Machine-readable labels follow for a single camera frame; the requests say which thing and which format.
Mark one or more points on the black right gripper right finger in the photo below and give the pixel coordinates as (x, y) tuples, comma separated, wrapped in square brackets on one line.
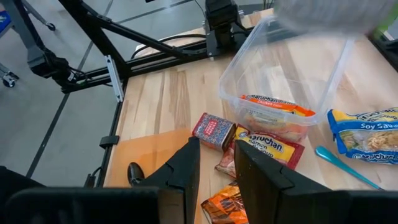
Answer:
[(295, 208)]

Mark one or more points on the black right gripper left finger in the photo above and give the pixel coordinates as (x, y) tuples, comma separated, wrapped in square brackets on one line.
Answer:
[(109, 208)]

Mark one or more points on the orange chicken ramen packet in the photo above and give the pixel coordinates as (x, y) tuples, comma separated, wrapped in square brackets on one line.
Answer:
[(273, 104)]

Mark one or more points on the black idle robot arm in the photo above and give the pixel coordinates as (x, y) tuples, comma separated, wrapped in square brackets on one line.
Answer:
[(46, 62)]

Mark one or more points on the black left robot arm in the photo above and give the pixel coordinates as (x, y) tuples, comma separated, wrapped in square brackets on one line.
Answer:
[(222, 18)]

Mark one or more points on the black clamp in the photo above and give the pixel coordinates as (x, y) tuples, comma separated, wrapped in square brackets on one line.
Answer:
[(109, 141)]

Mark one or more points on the red and yellow ramen packet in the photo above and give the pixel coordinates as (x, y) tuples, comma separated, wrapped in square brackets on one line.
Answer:
[(270, 146)]

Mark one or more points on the orange and black snack packet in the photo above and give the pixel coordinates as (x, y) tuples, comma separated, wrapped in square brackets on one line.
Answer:
[(224, 205)]

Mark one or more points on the blue soy sauce ramen packet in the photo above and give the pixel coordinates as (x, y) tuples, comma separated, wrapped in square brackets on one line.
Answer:
[(367, 140)]

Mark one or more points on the patterned red blue tea box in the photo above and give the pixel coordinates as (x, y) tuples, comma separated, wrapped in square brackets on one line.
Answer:
[(213, 130)]

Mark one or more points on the clear plastic container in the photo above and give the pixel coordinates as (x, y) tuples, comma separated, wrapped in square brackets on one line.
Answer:
[(280, 77)]

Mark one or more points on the black caster wheel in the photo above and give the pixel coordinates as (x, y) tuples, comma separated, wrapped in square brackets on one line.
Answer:
[(9, 81)]

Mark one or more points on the white metal bracket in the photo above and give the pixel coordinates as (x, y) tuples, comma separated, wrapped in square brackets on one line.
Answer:
[(114, 77)]

